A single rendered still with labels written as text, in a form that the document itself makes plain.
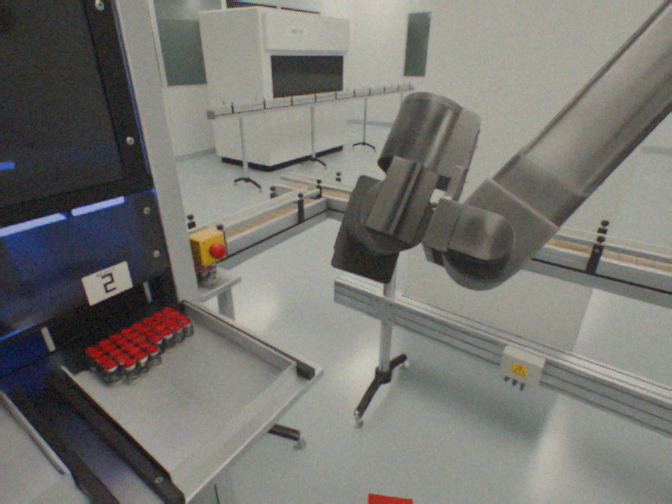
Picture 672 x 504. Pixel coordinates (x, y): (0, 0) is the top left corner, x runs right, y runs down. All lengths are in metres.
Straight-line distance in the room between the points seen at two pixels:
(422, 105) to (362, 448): 1.58
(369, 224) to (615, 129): 0.18
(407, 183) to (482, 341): 1.25
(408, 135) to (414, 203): 0.05
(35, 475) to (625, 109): 0.81
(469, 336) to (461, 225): 1.26
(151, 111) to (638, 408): 1.51
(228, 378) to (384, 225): 0.56
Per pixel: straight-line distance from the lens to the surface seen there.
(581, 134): 0.33
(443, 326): 1.54
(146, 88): 0.87
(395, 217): 0.29
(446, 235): 0.28
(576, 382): 1.52
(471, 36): 1.89
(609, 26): 1.80
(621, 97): 0.35
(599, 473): 1.99
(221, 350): 0.86
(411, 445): 1.81
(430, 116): 0.32
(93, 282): 0.88
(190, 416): 0.75
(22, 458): 0.81
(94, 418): 0.79
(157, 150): 0.89
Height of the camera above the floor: 1.42
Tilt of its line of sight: 26 degrees down
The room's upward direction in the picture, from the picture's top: straight up
